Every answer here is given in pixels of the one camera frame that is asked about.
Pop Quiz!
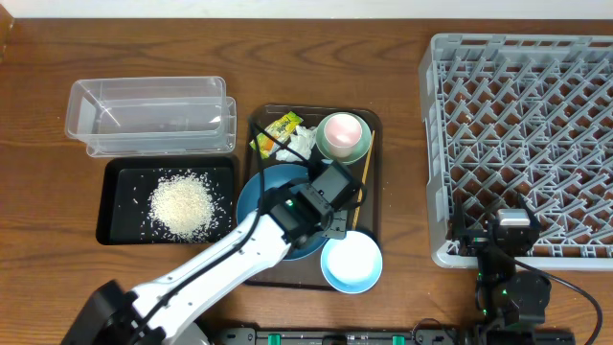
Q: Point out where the dark blue bowl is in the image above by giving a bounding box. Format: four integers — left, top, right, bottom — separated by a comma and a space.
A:
236, 163, 331, 263

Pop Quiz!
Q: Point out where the light blue bowl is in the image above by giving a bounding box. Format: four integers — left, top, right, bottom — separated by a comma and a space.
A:
320, 231, 383, 294

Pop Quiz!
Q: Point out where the pink cup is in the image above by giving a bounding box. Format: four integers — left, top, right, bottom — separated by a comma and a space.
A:
324, 113, 362, 158

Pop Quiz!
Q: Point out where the pile of rice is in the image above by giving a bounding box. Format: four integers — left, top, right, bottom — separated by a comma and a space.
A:
133, 168, 231, 243

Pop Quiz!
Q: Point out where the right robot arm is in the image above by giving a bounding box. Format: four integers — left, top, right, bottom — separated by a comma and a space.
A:
451, 195, 551, 344

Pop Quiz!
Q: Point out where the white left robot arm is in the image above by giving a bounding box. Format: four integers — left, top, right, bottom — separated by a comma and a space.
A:
62, 181, 356, 345

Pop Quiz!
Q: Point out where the grey dishwasher rack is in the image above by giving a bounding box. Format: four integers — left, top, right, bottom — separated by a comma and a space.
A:
419, 34, 612, 271

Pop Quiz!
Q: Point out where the wooden chopstick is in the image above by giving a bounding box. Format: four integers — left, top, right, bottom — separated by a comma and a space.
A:
352, 131, 375, 230

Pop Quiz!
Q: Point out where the brown serving tray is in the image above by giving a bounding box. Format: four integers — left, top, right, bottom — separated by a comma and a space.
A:
245, 104, 383, 291

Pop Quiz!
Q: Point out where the crumpled white tissue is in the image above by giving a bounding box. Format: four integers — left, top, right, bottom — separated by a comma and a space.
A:
275, 126, 317, 162

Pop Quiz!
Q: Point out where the yellow green snack wrapper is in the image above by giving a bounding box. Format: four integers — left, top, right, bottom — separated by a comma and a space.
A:
249, 111, 303, 158

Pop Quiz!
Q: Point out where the green bowl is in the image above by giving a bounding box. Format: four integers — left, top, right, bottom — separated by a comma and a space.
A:
316, 112, 372, 165

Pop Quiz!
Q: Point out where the black tray bin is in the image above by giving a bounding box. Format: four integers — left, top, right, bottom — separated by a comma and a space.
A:
96, 155, 238, 245

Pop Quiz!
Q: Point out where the clear plastic bin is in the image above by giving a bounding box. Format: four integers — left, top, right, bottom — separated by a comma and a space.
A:
65, 76, 238, 157

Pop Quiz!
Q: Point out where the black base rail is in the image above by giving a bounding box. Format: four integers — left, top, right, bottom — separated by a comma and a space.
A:
205, 318, 576, 345

